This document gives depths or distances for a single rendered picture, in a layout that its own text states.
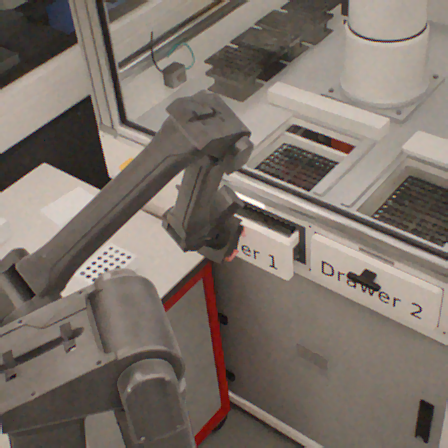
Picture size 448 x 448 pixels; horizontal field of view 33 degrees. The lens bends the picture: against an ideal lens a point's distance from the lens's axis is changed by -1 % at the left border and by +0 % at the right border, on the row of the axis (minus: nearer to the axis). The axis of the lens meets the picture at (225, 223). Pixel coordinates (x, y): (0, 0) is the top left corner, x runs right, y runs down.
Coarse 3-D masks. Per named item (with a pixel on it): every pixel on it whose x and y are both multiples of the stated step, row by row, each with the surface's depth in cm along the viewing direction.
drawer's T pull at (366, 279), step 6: (366, 270) 152; (348, 276) 152; (354, 276) 151; (360, 276) 151; (366, 276) 151; (372, 276) 151; (360, 282) 151; (366, 282) 150; (372, 282) 150; (372, 288) 149; (378, 288) 149
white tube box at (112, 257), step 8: (112, 248) 181; (120, 248) 180; (96, 256) 178; (104, 256) 178; (112, 256) 179; (120, 256) 178; (128, 256) 178; (136, 256) 177; (88, 264) 177; (96, 264) 177; (104, 264) 176; (112, 264) 177; (120, 264) 176; (128, 264) 176; (136, 264) 179; (80, 272) 175; (88, 272) 175; (96, 272) 175; (104, 272) 174; (80, 280) 174; (88, 280) 173
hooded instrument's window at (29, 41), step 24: (0, 0) 195; (24, 0) 201; (48, 0) 207; (0, 24) 197; (24, 24) 204; (48, 24) 210; (72, 24) 217; (0, 48) 200; (24, 48) 207; (48, 48) 213; (72, 48) 220; (0, 72) 203; (24, 72) 210
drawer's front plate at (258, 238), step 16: (256, 224) 162; (240, 240) 167; (256, 240) 163; (272, 240) 160; (288, 240) 158; (240, 256) 171; (256, 256) 167; (288, 256) 160; (272, 272) 166; (288, 272) 163
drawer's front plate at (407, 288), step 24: (312, 240) 159; (312, 264) 163; (336, 264) 158; (360, 264) 153; (384, 264) 151; (360, 288) 158; (384, 288) 153; (408, 288) 148; (432, 288) 145; (408, 312) 152; (432, 312) 148
